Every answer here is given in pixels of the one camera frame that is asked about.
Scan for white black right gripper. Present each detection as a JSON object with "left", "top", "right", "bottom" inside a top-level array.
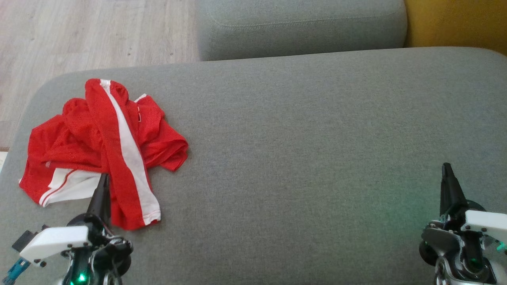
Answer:
[{"left": 420, "top": 162, "right": 507, "bottom": 274}]

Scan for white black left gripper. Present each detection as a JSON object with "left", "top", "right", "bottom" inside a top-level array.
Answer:
[{"left": 20, "top": 173, "right": 133, "bottom": 276}]

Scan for red shorts with white stripe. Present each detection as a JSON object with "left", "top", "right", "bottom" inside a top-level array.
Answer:
[{"left": 84, "top": 78, "right": 189, "bottom": 231}]

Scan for large grey sofa chaise seat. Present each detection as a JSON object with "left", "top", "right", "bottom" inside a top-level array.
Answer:
[{"left": 0, "top": 47, "right": 507, "bottom": 285}]

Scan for wide yellow sofa backrest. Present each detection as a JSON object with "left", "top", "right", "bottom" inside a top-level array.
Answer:
[{"left": 404, "top": 0, "right": 507, "bottom": 56}]

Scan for long grey sofa seat cushion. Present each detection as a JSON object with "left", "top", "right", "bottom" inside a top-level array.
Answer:
[{"left": 197, "top": 0, "right": 408, "bottom": 61}]

